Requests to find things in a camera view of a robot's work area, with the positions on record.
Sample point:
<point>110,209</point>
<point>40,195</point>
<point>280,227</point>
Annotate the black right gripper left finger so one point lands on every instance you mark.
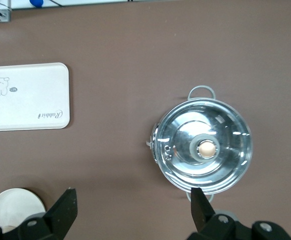
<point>63,212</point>

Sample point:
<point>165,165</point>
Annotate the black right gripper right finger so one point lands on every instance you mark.
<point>200,212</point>

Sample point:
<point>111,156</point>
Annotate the round beige plate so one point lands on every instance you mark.
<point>13,207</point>

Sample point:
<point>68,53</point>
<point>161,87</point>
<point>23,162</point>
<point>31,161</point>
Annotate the glass pot lid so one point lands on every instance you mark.
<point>223,150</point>

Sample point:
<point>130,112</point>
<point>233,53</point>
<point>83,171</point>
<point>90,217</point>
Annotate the steel pot with glass lid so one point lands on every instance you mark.
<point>154,136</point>

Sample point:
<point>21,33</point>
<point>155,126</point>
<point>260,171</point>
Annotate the beige rabbit print tray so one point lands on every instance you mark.
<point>30,105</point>

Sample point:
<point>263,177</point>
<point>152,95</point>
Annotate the brown table cover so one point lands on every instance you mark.
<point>123,75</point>

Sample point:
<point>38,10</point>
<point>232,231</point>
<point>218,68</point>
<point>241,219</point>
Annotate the small blue object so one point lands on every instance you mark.
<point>36,2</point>

